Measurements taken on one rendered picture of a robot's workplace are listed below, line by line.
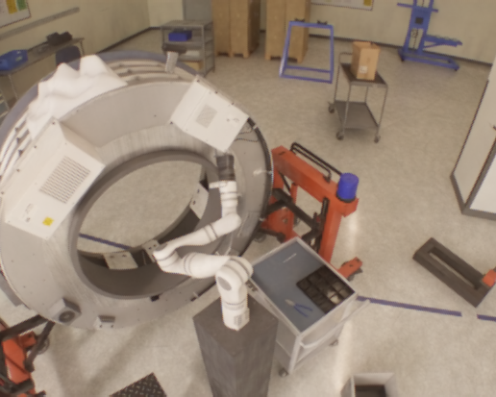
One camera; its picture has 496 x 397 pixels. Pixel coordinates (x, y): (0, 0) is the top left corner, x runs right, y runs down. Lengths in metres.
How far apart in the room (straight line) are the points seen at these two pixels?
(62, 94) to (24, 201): 0.40
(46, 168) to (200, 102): 0.58
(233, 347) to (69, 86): 1.11
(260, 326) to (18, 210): 0.95
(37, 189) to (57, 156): 0.13
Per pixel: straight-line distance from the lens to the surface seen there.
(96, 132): 1.29
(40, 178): 1.14
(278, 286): 1.99
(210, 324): 1.36
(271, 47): 7.66
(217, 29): 7.90
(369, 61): 4.58
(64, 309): 1.72
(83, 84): 1.31
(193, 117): 1.28
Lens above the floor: 2.28
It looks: 40 degrees down
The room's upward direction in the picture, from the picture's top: straight up
